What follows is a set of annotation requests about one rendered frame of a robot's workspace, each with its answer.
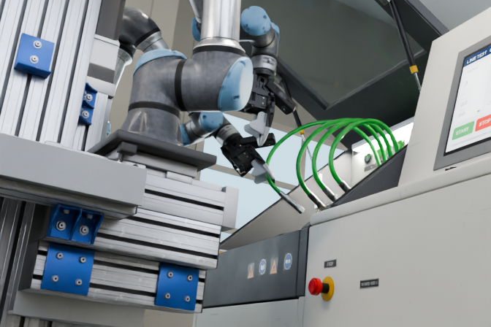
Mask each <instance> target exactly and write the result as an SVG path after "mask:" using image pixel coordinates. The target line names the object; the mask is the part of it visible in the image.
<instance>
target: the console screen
mask: <svg viewBox="0 0 491 327"><path fill-rule="evenodd" d="M487 153H491V35H490V36H488V37H486V38H484V39H483V40H481V41H479V42H477V43H475V44H473V45H471V46H470V47H467V48H465V49H464V50H462V51H460V52H459V53H458V56H457V62H456V66H455V69H454V76H453V79H452V85H451V89H450V93H449V99H448V102H447V106H446V112H445V116H444V122H443V126H442V129H441V136H440V139H439V143H438V149H437V153H436V157H435V163H434V167H433V171H436V170H439V169H442V168H445V167H448V166H451V165H454V164H458V163H460V162H463V161H467V160H469V159H472V158H475V157H478V156H480V155H484V154H487Z"/></svg>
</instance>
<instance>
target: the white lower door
mask: <svg viewBox="0 0 491 327"><path fill-rule="evenodd" d="M298 306H299V299H292V300H284V301H271V302H264V303H256V304H243V305H236V306H228V307H215V308H208V309H202V313H197V322H196V327H297V317H298Z"/></svg>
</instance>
